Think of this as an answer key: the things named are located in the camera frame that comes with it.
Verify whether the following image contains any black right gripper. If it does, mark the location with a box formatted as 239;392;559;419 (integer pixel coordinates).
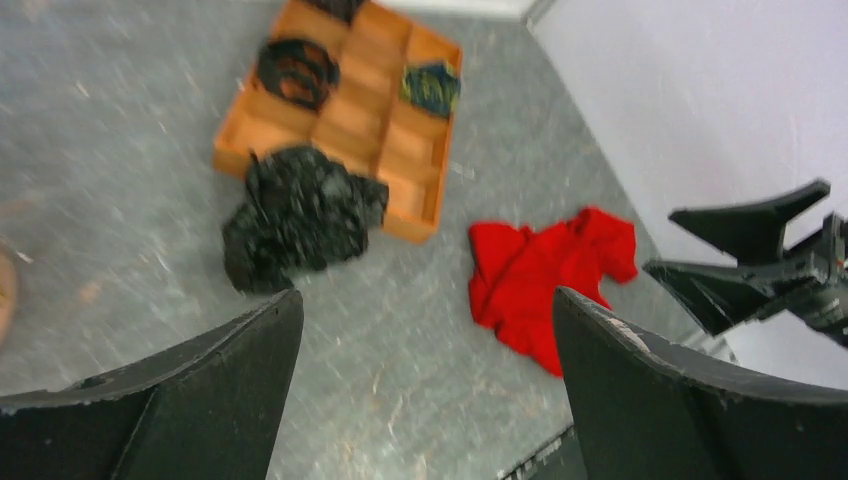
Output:
643;179;847;348

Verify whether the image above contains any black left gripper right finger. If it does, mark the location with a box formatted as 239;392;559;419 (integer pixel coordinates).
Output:
553;287;847;480

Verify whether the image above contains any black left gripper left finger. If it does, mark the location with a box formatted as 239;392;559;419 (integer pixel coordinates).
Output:
1;290;304;480

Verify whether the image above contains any black plastic trash bag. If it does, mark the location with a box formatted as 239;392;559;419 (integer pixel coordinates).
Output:
222;144;390;295

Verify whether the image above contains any red cloth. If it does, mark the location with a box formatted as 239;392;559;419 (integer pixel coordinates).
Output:
468;207;639;377

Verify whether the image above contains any orange wooden compartment tray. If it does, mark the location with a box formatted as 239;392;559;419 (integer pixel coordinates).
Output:
213;1;462;243

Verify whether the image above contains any black orange rolled tie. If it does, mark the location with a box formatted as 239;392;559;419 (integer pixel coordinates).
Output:
256;37;341;112

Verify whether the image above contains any blue yellow rolled tie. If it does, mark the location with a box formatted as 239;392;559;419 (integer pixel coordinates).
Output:
399;61;461;119

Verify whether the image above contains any dark rolled tie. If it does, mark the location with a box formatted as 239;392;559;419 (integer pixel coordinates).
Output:
307;0;364;25

